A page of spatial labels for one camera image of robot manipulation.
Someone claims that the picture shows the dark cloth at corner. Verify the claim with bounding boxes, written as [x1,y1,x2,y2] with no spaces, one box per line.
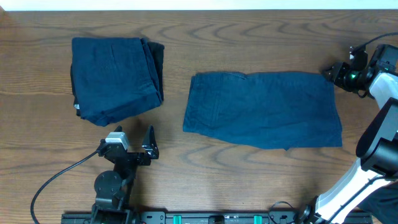
[358,182,398,224]

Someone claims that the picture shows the left black camera cable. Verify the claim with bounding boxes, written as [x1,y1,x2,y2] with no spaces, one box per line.
[30,151,100,224]

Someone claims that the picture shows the black camera cable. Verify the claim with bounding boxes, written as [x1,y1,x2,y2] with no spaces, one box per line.
[353,32,398,52]
[30,151,100,224]

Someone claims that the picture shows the folded dark blue shorts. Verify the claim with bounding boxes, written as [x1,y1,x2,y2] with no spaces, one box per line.
[70,37,165,127]

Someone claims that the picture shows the right black camera cable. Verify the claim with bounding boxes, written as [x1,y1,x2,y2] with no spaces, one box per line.
[353,32,398,52]

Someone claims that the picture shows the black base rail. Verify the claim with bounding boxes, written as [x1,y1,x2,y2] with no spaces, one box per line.
[60,211,373,224]

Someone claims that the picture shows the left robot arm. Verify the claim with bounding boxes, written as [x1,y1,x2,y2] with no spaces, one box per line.
[90,125,159,224]

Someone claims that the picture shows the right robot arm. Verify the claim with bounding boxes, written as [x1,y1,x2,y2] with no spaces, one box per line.
[294,44,397,223]

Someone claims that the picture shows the dark blue shorts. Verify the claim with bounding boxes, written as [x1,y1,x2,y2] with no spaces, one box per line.
[183,72,343,150]
[70,37,165,127]

